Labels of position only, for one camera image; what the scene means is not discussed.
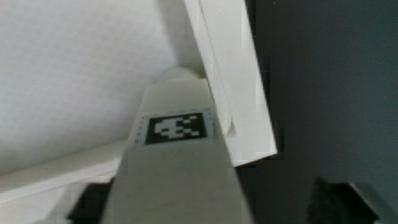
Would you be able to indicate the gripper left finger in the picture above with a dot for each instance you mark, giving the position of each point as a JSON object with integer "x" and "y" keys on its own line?
{"x": 88, "y": 210}

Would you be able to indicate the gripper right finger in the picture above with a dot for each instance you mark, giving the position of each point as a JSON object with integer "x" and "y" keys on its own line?
{"x": 336, "y": 205}

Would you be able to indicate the white desk leg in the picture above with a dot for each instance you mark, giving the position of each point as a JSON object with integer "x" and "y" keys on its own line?
{"x": 176, "y": 186}

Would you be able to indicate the white square desk top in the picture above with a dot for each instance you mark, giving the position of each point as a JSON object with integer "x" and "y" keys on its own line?
{"x": 86, "y": 51}

